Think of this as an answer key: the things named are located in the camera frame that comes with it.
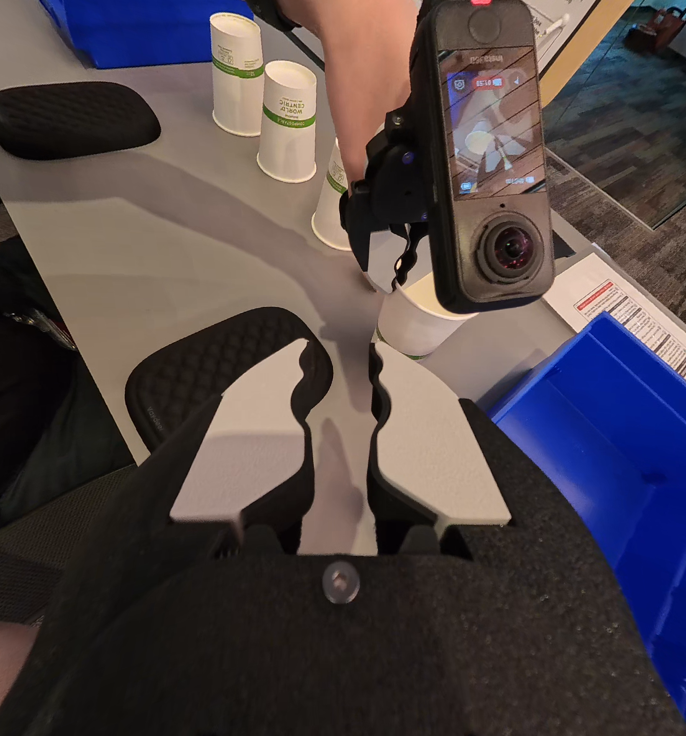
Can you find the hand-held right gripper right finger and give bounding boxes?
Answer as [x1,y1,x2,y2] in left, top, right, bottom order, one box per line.
[367,342,514,554]

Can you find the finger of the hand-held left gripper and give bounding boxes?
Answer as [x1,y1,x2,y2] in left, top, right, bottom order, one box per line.
[388,223,430,294]
[350,227,379,293]

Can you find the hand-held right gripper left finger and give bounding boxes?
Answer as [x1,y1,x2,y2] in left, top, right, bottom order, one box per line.
[169,337,316,554]

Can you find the white paper cup green band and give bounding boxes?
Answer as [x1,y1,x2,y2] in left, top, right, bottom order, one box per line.
[210,13,264,138]
[311,137,367,252]
[376,275,482,360]
[257,60,318,184]

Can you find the person's left hand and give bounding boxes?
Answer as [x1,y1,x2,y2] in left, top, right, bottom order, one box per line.
[300,0,421,184]

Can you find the black padded wrist rest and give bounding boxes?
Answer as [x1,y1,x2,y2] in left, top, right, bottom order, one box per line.
[125,306,335,452]
[0,81,162,161]

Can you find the blue plastic bin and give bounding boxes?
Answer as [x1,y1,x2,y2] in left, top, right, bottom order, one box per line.
[484,310,686,736]
[38,0,252,70]

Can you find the black wrist band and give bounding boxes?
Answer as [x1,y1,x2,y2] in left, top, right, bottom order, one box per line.
[245,0,305,33]

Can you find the printed sheet in plastic sleeve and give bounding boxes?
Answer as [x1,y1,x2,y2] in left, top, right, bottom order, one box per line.
[541,244,686,380]

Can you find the person's dark clothing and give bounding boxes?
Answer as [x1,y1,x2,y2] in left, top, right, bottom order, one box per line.
[0,233,137,544]

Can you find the printed instruction sheet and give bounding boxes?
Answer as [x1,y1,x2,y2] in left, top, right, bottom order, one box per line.
[532,0,602,78]

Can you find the brown bag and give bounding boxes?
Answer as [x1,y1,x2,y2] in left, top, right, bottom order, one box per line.
[625,6,686,55]

